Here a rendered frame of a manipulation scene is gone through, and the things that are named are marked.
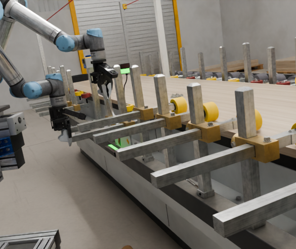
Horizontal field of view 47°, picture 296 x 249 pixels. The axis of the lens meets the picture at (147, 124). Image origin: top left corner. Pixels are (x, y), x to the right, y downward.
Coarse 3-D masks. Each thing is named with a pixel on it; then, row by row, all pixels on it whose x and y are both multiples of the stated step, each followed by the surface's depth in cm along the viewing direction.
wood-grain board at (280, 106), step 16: (128, 80) 362; (144, 80) 339; (176, 80) 301; (192, 80) 285; (208, 80) 271; (112, 96) 259; (128, 96) 247; (144, 96) 236; (208, 96) 201; (224, 96) 194; (256, 96) 181; (272, 96) 175; (288, 96) 169; (224, 112) 156; (272, 112) 143; (288, 112) 140; (272, 128) 121; (288, 128) 118
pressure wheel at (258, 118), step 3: (255, 111) 118; (255, 114) 118; (258, 114) 118; (255, 117) 117; (258, 117) 117; (261, 117) 118; (255, 120) 117; (258, 120) 117; (261, 120) 118; (258, 123) 117; (261, 123) 118; (258, 126) 118
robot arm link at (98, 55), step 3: (96, 51) 170; (99, 51) 170; (102, 51) 171; (93, 54) 171; (96, 54) 170; (99, 54) 170; (102, 54) 171; (105, 54) 173; (93, 57) 171; (96, 57) 170; (99, 57) 170; (102, 57) 171; (105, 57) 173; (93, 60) 172
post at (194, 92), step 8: (192, 88) 112; (200, 88) 113; (192, 96) 113; (200, 96) 113; (192, 104) 114; (200, 104) 114; (192, 112) 115; (200, 112) 114; (192, 120) 116; (200, 120) 115; (200, 144) 116; (200, 152) 117; (200, 176) 120; (208, 176) 120; (200, 184) 121; (208, 184) 120
